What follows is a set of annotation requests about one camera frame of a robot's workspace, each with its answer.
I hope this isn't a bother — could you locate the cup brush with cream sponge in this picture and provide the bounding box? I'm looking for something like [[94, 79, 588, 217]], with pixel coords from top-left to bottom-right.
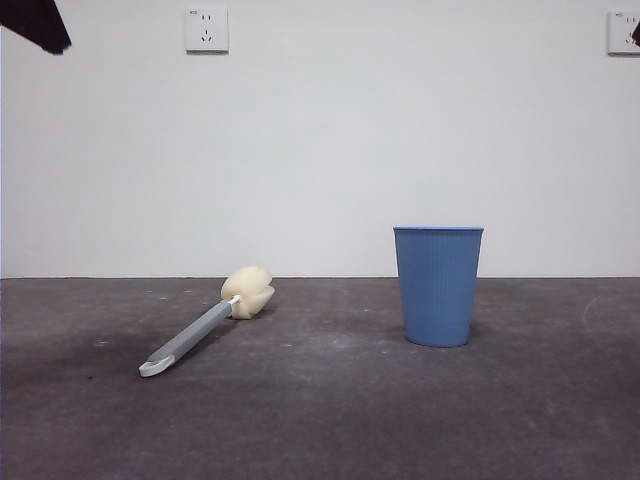
[[138, 265, 275, 379]]

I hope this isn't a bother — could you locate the blue ribbed plastic cup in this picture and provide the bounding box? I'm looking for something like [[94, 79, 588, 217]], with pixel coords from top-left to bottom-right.
[[392, 225, 485, 349]]

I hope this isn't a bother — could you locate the white wall socket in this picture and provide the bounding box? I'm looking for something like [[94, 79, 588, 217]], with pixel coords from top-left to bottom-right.
[[607, 10, 640, 56], [185, 6, 230, 55]]

